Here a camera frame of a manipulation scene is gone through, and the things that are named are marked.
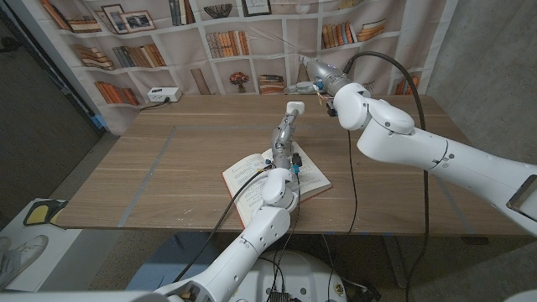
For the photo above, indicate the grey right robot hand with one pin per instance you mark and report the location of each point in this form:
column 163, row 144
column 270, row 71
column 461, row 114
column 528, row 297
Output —
column 323, row 77

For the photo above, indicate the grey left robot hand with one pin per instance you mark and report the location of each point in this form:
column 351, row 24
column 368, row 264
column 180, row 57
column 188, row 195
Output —
column 284, row 140

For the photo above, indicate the white airpods case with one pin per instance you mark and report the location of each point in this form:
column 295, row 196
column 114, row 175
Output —
column 295, row 107

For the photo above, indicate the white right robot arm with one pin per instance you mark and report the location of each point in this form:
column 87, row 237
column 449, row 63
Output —
column 428, row 142

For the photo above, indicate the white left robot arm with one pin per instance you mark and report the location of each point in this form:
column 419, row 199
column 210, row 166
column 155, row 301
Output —
column 251, row 239

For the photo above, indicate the open book red cover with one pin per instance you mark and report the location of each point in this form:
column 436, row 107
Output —
column 314, row 176

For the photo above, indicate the printed bookshelf backdrop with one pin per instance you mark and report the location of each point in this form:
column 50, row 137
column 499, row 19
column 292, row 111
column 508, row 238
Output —
column 251, row 54

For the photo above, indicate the white power strip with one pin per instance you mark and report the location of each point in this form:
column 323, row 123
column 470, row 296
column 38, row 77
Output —
column 163, row 94

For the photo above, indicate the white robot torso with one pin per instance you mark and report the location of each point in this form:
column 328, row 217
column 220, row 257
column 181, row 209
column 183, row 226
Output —
column 310, row 277

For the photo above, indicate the grey finned torso module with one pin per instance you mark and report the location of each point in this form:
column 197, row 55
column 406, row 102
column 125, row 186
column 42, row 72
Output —
column 279, row 296

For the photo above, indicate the blue floor mat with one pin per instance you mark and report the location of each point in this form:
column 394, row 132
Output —
column 176, row 260

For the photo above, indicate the grey table leg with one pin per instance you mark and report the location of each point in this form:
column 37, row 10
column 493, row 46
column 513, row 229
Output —
column 396, row 260

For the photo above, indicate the black floor adapter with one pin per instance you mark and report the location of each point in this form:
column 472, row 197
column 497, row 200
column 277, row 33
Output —
column 363, row 293

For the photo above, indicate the white floor board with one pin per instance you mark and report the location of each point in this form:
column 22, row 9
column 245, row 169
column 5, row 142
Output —
column 58, row 247

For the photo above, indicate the yellow and black pad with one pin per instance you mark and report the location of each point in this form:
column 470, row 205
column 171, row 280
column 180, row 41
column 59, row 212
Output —
column 38, row 214

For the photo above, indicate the white sneaker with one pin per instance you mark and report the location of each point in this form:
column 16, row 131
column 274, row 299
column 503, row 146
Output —
column 25, row 256

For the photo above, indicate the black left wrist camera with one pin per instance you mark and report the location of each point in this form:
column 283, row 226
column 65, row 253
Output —
column 296, row 161

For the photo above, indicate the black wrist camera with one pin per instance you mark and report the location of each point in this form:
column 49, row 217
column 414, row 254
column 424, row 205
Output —
column 296, row 161
column 331, row 111

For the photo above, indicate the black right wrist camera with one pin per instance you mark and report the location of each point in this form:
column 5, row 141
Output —
column 331, row 111

